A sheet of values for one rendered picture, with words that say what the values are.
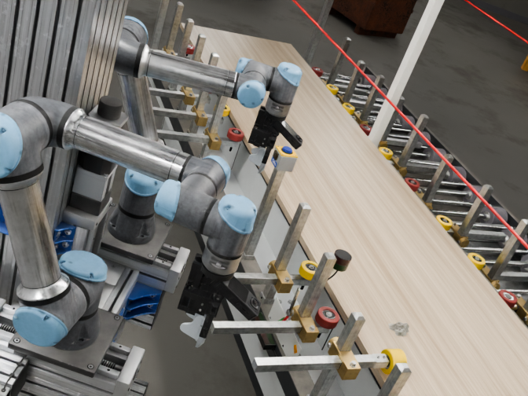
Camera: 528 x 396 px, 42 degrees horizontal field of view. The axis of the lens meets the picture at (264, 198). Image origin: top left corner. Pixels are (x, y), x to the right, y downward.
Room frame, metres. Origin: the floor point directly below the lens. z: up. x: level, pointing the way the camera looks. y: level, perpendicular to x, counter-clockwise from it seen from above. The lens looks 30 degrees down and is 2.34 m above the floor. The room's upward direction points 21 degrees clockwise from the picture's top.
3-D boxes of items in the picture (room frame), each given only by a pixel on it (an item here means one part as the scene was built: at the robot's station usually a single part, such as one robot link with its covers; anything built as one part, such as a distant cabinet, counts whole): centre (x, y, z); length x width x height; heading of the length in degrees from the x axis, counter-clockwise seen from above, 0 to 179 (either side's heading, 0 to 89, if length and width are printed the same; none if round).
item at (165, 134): (2.91, 0.41, 0.84); 0.44 x 0.03 x 0.04; 120
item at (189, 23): (3.64, 0.72, 0.90); 0.04 x 0.04 x 0.48; 30
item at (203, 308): (1.12, 0.04, 1.46); 0.09 x 0.08 x 0.12; 91
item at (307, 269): (2.14, -0.26, 0.85); 0.08 x 0.08 x 0.11
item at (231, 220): (1.12, 0.04, 1.62); 0.09 x 0.08 x 0.11; 84
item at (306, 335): (1.88, -0.29, 0.84); 0.14 x 0.06 x 0.05; 30
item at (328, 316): (1.90, -0.35, 0.85); 0.08 x 0.08 x 0.11
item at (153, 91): (3.34, 0.66, 0.81); 0.44 x 0.03 x 0.04; 120
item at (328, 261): (1.90, -0.27, 0.90); 0.04 x 0.04 x 0.48; 30
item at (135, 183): (1.78, 0.36, 1.20); 0.13 x 0.12 x 0.14; 9
